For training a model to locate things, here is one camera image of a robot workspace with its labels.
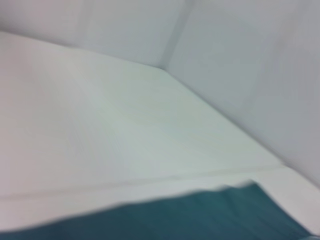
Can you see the blue shirt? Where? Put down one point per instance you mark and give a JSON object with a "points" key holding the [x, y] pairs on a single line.
{"points": [[187, 217]]}

